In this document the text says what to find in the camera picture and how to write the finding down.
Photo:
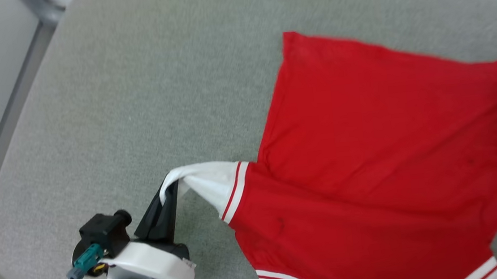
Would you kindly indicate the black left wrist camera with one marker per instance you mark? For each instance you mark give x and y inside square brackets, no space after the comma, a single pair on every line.
[104,237]

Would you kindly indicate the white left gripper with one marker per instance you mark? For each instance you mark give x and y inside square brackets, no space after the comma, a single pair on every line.
[155,260]

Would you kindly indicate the red shirt with white sleeves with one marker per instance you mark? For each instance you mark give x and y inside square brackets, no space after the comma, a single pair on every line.
[367,156]

